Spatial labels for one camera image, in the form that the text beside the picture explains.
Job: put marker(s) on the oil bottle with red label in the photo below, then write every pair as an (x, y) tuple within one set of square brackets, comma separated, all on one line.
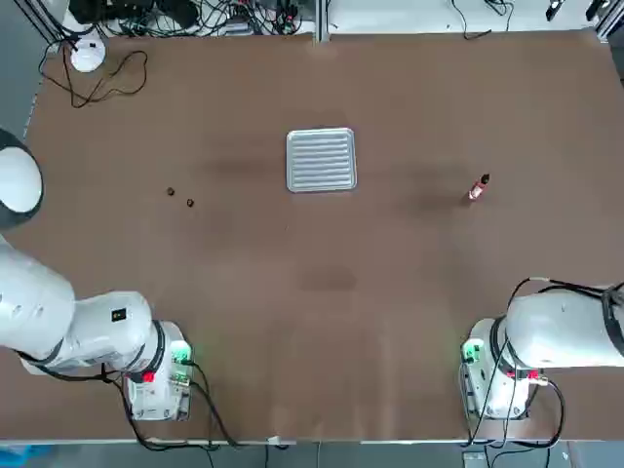
[(478, 189)]

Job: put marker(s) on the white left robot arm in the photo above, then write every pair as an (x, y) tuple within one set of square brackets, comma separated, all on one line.
[(97, 331)]

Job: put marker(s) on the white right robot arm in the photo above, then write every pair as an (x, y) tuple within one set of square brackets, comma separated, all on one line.
[(551, 331)]

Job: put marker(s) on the silver ribbed metal tray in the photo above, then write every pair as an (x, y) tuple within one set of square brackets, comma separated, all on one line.
[(322, 161)]

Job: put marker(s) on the white desk lamp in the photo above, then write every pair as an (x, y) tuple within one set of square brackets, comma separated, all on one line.
[(88, 56)]

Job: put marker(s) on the black computer monitor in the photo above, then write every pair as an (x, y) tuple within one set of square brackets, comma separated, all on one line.
[(127, 10)]

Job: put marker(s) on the aluminium frame post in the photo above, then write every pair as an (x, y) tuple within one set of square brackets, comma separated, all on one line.
[(609, 22), (322, 22)]

